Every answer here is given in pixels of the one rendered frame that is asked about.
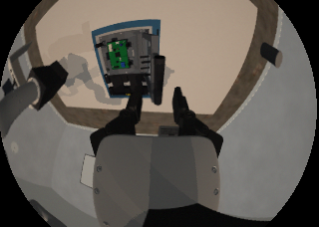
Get green circuit board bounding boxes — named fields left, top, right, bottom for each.
left=108, top=40, right=129, bottom=69

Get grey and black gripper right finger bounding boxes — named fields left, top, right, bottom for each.
left=172, top=87, right=223, bottom=158

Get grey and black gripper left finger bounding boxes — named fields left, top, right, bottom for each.
left=90, top=86, right=143, bottom=157

